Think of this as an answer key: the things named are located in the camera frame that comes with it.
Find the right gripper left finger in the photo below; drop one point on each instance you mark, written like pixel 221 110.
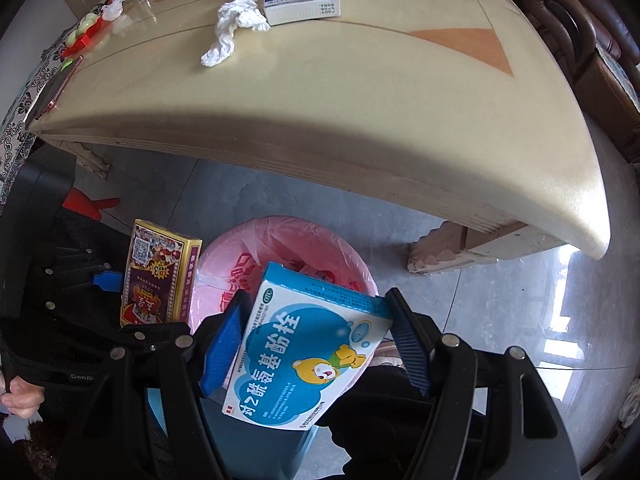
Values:
pixel 160 374

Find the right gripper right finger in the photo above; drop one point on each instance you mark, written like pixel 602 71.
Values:
pixel 491 417

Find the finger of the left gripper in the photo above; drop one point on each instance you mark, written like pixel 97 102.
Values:
pixel 109 281

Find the gold purple playing card box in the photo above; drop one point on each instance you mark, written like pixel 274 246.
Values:
pixel 159 277

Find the blue cartoon medicine box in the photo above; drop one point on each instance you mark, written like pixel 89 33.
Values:
pixel 306 342

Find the white tissue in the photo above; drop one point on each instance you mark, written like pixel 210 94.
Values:
pixel 233 15

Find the white blue tablet box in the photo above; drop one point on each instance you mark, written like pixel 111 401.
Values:
pixel 280 12

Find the person left hand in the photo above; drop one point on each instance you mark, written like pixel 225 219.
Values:
pixel 21 398

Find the red plastic stool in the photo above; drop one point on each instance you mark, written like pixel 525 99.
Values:
pixel 80 203

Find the smartphone with pink case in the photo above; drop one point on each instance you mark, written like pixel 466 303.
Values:
pixel 52 90

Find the brown leather sofa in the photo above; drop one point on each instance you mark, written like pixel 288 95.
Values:
pixel 600 59

